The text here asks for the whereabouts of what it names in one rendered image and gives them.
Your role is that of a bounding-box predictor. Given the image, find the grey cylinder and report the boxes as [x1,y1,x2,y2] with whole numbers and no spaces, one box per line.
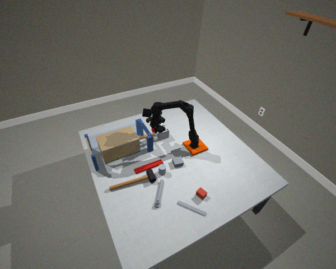
[158,164,166,175]

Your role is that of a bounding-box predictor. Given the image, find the grey flat bar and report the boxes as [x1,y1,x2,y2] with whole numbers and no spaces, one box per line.
[177,201,206,216]

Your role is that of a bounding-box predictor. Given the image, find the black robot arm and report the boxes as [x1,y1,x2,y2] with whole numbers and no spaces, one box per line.
[142,100,199,150]

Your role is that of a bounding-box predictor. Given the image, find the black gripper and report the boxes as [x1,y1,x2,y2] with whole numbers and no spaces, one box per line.
[146,117,166,133]

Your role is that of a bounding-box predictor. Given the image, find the black-headed mallet with wooden handle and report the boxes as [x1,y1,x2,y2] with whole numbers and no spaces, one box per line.
[109,169,156,191]

